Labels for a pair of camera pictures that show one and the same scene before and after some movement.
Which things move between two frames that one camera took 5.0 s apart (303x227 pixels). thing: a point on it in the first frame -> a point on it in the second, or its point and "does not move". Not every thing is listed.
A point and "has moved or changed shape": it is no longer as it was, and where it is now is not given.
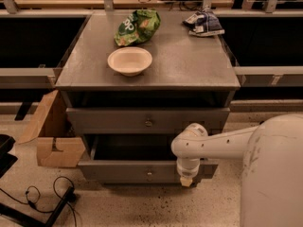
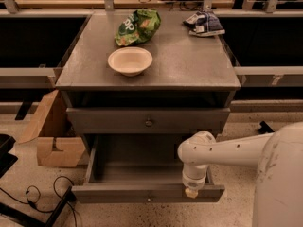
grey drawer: (134, 159) has moved or changed shape
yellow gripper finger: (186, 182) -> (190, 193)
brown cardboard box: (55, 147) does not move
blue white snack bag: (204, 23) does not move
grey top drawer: (145, 120) does not move
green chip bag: (137, 26) does not move
